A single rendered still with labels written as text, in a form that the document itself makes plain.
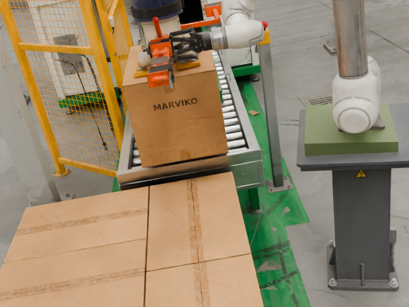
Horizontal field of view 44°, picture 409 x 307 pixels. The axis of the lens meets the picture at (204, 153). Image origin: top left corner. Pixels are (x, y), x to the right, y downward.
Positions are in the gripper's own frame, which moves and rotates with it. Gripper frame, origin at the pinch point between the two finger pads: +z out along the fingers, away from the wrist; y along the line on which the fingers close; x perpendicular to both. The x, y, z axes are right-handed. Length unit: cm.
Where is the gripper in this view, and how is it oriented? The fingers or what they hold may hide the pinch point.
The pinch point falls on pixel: (161, 49)
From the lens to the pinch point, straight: 208.9
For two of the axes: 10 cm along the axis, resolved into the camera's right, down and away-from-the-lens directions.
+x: -0.7, -4.8, 8.8
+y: 1.6, 8.6, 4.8
